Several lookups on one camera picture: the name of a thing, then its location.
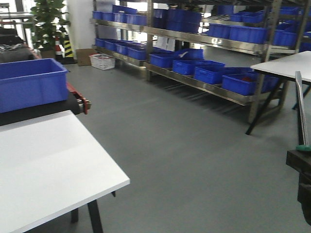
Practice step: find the green potted plant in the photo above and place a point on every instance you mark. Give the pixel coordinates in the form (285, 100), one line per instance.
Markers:
(50, 21)

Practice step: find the yellow black traffic cone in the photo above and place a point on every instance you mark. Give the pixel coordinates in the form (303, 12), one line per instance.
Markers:
(68, 53)

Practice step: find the steel shelf rack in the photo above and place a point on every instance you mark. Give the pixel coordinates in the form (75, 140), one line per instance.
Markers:
(184, 46)

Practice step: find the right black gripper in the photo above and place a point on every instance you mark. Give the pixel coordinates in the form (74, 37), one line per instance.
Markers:
(301, 162)

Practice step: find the brown cardboard box on floor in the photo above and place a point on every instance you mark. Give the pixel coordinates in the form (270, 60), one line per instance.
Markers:
(83, 56)

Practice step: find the red conveyor end bracket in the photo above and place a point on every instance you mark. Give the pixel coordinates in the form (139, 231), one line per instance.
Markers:
(83, 103)

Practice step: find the white plastic basket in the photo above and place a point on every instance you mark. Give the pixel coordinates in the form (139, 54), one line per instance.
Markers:
(102, 61)

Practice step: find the red white traffic cone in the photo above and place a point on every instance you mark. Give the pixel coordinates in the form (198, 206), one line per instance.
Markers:
(58, 52)

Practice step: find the large blue plastic bin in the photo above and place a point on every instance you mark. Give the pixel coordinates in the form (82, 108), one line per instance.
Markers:
(31, 83)

